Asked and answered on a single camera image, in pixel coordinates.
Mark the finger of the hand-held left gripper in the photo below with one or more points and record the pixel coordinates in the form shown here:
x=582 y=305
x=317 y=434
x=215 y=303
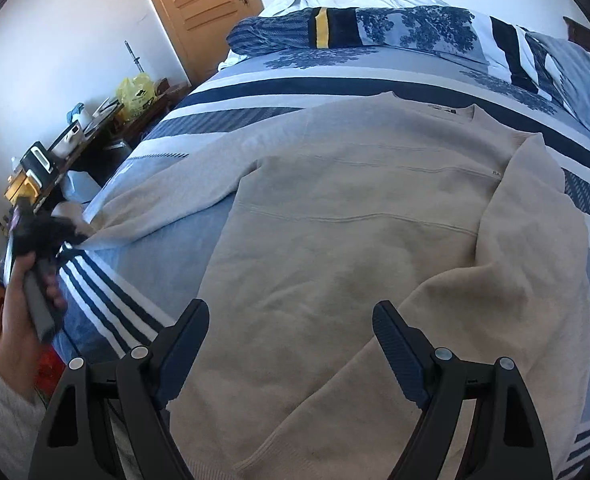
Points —
x=75 y=234

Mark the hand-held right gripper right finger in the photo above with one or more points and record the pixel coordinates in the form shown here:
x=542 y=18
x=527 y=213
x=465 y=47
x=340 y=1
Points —
x=400 y=355

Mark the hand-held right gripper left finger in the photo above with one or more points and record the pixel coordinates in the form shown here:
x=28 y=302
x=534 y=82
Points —
x=175 y=365

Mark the beige knit sweater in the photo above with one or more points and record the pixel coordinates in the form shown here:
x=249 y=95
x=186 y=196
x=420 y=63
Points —
x=350 y=235

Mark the person's left forearm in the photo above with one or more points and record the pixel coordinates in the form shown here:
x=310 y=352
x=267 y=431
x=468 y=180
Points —
x=2 y=420

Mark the person's left hand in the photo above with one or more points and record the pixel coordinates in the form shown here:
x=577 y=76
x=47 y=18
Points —
x=17 y=330

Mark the light blue bin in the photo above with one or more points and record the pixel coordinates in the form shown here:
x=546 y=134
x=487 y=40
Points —
x=81 y=187

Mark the yellow box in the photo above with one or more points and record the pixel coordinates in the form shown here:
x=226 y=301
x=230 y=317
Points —
x=20 y=187

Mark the black and white box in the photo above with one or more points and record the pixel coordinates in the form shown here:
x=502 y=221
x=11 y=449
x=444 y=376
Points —
x=39 y=162

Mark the white kettle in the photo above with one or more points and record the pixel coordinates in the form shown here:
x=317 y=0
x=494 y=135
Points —
x=66 y=141

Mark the dark wooden desk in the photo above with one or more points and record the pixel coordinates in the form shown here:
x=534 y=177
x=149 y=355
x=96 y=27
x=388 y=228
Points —
x=125 y=125

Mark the yellow plastic bag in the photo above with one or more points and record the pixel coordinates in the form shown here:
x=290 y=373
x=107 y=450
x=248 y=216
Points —
x=136 y=95

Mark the blue striped bed blanket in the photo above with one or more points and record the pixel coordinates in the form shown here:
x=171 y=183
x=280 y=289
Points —
x=255 y=125

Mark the wooden door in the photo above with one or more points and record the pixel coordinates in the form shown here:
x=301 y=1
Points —
x=195 y=5

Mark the folded blue floral duvet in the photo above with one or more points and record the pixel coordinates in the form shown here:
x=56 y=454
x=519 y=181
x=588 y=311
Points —
x=415 y=27

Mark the grey-blue striped pillow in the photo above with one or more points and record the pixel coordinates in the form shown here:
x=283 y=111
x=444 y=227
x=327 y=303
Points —
x=580 y=75

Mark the dark wooden headboard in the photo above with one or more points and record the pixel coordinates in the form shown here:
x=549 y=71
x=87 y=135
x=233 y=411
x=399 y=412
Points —
x=582 y=35

